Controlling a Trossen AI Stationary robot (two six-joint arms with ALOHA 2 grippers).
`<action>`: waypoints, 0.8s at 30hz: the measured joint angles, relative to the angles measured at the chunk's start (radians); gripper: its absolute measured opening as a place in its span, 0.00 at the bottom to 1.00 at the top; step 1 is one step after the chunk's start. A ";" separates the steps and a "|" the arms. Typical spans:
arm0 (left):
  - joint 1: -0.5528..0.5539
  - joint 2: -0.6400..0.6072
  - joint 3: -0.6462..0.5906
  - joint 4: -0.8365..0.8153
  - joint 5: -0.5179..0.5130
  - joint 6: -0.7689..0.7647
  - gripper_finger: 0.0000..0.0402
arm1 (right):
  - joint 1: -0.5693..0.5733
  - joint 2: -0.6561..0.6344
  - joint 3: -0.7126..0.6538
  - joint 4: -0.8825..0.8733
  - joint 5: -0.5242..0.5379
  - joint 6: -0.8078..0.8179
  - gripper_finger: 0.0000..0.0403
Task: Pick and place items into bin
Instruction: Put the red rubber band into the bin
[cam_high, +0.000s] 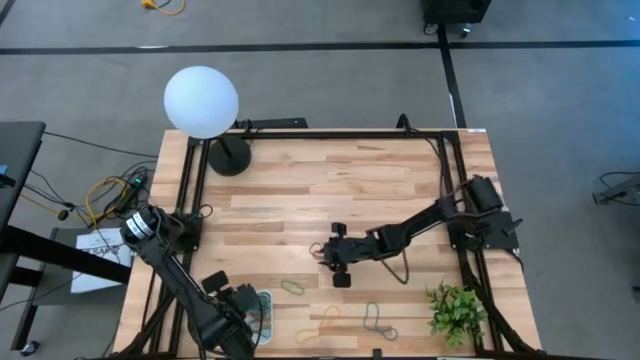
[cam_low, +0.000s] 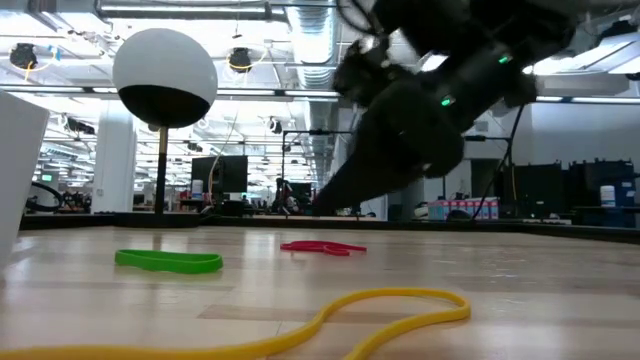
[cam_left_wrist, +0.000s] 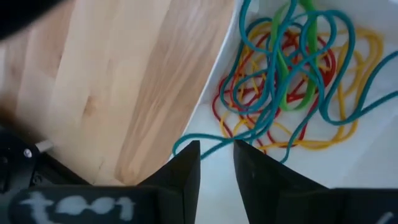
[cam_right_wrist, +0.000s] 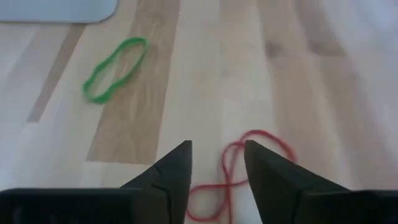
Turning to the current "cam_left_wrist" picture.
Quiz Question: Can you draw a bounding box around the large teal rubber band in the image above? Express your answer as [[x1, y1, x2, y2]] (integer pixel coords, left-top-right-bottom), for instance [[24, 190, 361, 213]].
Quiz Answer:
[[172, 51, 326, 164]]

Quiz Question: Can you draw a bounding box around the red rubber band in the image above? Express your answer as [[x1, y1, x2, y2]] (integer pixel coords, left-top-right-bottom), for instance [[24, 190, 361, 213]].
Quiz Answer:
[[212, 74, 280, 155], [236, 30, 337, 103]]

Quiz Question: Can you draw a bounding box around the white plastic bin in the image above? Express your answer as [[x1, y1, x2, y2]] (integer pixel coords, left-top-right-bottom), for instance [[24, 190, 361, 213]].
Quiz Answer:
[[169, 0, 398, 224]]

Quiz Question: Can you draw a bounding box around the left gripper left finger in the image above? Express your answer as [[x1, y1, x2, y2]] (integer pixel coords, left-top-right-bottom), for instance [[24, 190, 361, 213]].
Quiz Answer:
[[136, 139, 201, 224]]

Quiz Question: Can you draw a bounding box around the green rubber band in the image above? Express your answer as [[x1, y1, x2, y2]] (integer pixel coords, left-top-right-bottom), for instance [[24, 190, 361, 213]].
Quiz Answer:
[[270, 0, 320, 111]]

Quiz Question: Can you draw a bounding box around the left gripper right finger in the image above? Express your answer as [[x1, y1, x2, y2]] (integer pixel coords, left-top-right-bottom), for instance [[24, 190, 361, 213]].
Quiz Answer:
[[233, 139, 327, 224]]

